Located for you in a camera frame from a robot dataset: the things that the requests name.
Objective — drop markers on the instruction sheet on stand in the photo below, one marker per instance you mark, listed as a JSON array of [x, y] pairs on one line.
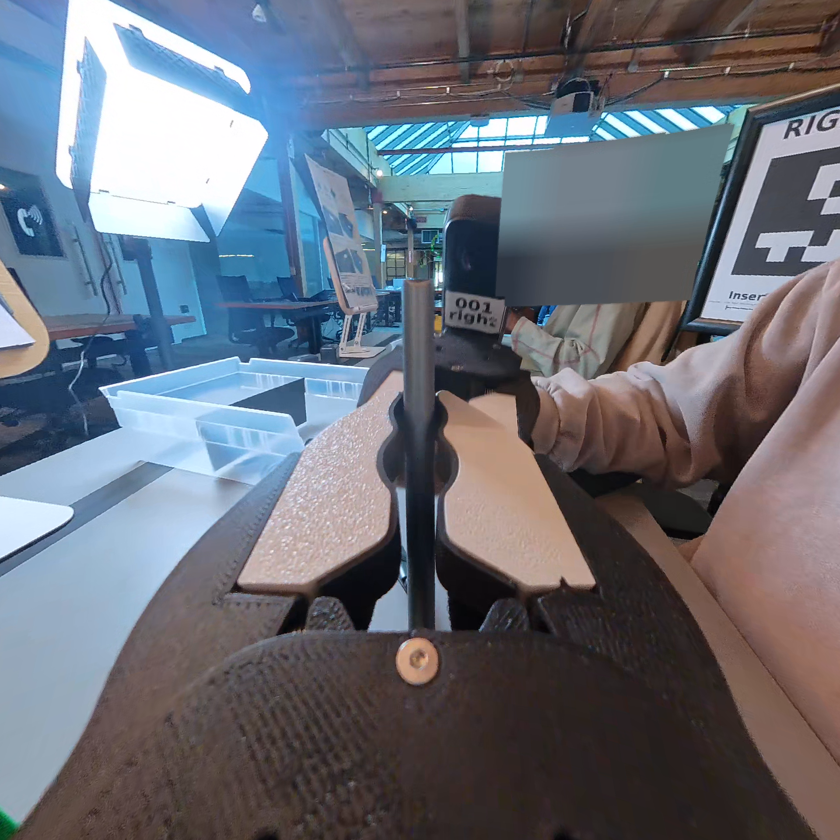
[[26, 525]]

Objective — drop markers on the white ceiling projector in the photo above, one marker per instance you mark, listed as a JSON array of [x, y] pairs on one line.
[[574, 98]]

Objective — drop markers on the printed instruction sheet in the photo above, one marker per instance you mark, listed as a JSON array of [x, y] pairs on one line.
[[13, 328]]

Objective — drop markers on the grey slim usb hub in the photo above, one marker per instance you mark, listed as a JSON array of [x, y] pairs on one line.
[[418, 341]]

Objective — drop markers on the black bin divider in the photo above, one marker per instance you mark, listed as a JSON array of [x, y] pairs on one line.
[[275, 403]]

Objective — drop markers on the person's beige sweatshirt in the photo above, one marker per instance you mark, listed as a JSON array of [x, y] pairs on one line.
[[774, 590]]

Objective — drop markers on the black office chair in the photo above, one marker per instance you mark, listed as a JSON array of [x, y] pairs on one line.
[[249, 308]]

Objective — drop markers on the framed marker sign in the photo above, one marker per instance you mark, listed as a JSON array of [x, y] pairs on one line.
[[754, 289]]

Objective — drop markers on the bright studio light panel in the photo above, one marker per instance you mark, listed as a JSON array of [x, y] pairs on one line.
[[164, 144]]

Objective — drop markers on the clear plastic storage bin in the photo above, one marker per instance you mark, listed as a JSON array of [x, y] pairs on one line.
[[164, 407]]

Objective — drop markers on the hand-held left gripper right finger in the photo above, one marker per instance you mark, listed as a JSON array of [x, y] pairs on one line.
[[505, 505]]

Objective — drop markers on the person's right forearm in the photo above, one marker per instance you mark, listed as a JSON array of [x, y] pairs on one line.
[[656, 413]]

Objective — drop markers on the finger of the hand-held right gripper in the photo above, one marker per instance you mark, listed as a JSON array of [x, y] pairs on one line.
[[387, 387], [495, 410]]

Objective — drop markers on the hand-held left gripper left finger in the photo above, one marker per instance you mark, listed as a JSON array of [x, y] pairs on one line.
[[328, 505]]

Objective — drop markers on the dark phone icon sign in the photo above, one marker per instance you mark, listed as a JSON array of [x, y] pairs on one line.
[[29, 220]]

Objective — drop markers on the wooden background document stand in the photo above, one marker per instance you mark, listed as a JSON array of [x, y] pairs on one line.
[[341, 229]]

